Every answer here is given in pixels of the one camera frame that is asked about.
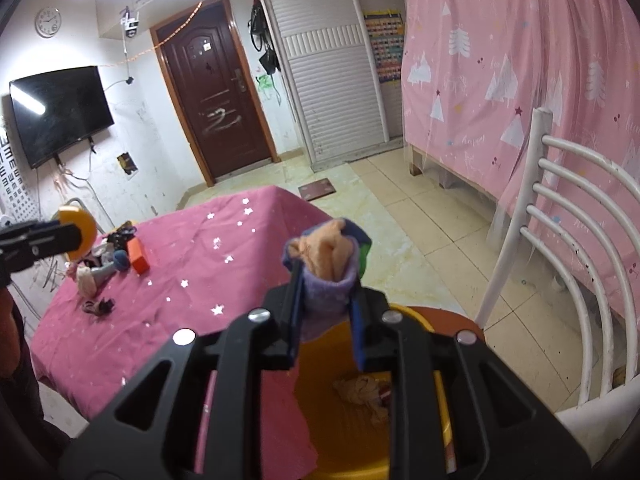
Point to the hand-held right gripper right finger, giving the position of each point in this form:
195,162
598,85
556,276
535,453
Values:
357,332

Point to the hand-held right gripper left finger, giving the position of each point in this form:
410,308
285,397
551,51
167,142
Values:
296,305

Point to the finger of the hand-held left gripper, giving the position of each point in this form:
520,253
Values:
65,237

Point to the purple orange sock bundle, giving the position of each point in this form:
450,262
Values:
325,270

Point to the blue yarn ball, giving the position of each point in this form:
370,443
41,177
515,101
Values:
121,261

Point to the yellow plastic bin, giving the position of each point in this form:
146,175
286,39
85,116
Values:
345,440

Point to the yellow folding chair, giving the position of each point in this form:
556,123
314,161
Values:
86,225

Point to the grey plastic cup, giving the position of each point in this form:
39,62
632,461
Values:
105,274

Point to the beige crumpled cloth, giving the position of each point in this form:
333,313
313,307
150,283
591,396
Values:
362,395

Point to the eye test chart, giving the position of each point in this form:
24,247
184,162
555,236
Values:
15,185

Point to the orange small box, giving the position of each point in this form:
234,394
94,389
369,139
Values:
138,256

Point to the red round stool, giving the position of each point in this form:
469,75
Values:
450,322

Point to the pink star tablecloth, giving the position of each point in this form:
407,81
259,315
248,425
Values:
200,260

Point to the brown floor scale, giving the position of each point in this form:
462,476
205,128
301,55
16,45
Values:
317,189

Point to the black flat television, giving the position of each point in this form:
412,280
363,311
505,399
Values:
60,115

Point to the dark brown door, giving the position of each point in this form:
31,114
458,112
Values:
210,100

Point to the white slatted wardrobe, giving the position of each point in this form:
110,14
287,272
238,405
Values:
330,85

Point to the white metal chair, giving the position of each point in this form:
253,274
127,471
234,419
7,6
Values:
590,320

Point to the black hanging bag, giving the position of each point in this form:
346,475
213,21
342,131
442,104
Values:
269,61
258,25

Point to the pink tree print curtain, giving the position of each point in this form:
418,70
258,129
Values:
500,60

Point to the open wall box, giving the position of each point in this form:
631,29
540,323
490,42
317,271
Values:
127,163

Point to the wooden bed frame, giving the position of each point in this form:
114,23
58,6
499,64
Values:
415,160

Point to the white wall clock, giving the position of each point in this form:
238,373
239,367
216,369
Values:
48,22

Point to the white security camera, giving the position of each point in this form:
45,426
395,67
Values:
129,22

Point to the colourful grid wall chart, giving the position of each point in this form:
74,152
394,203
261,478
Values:
384,47

